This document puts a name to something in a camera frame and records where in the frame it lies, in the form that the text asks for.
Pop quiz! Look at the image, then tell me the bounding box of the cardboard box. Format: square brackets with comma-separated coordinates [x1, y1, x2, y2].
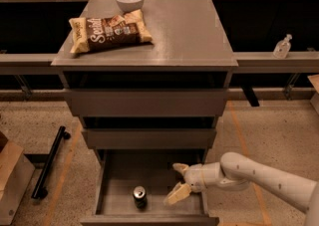
[0, 132, 35, 226]

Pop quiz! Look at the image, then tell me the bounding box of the brown chip bag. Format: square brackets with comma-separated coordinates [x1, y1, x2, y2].
[69, 10, 153, 54]

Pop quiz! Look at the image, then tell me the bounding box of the grey middle drawer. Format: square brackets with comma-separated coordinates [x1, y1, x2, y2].
[82, 129, 216, 149]

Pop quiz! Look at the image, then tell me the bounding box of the grey drawer cabinet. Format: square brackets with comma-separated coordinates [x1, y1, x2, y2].
[50, 0, 239, 226]

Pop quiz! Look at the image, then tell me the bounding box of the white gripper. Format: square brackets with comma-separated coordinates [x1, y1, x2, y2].
[163, 162, 222, 205]

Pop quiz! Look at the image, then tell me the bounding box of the grey drawer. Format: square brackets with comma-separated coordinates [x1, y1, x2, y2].
[64, 90, 226, 117]
[82, 129, 216, 149]

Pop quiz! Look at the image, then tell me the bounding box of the black metal bar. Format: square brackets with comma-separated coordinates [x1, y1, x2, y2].
[31, 125, 71, 200]

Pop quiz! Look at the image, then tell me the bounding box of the clear sanitizer bottle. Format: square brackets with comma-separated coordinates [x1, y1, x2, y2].
[273, 34, 292, 59]

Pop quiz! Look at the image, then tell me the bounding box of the grey top drawer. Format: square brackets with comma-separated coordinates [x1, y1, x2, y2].
[64, 90, 226, 117]

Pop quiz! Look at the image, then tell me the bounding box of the open bottom drawer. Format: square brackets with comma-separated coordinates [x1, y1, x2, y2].
[81, 149, 219, 226]

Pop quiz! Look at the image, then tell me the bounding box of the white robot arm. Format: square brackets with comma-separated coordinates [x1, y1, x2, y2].
[164, 152, 319, 226]

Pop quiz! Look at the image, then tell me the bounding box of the green soda can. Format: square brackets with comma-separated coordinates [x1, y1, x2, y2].
[133, 186, 148, 209]

